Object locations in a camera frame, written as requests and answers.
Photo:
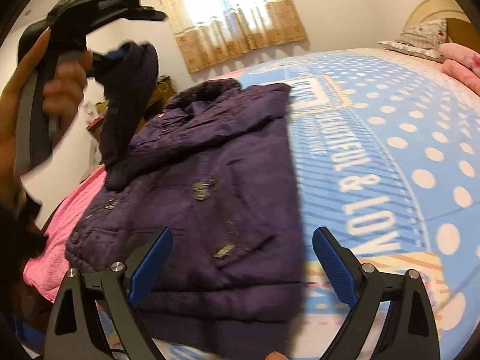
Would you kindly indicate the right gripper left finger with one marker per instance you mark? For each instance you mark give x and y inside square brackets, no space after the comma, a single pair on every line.
[75,330]

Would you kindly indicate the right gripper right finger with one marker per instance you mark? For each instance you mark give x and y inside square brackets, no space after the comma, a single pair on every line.
[409,330]

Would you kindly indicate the purple quilted jacket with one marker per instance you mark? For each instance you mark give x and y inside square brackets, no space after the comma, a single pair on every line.
[213,167]

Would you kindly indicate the person left hand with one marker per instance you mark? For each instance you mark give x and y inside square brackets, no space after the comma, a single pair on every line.
[62,97]

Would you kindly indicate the brown wooden desk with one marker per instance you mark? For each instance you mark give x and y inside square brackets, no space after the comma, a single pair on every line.
[163,91]

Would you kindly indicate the beige floral window curtain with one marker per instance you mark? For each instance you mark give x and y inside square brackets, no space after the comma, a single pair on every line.
[210,32]

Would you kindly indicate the pink and blue bedspread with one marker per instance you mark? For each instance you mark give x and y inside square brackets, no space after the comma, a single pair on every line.
[385,151]

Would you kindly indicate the folded pink blanket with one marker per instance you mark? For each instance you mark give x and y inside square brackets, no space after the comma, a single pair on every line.
[461,63]

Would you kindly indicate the grey patterned pillow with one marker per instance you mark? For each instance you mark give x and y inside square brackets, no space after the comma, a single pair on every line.
[421,40]

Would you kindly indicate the beige wooden headboard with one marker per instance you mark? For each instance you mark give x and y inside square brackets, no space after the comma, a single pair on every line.
[460,30]

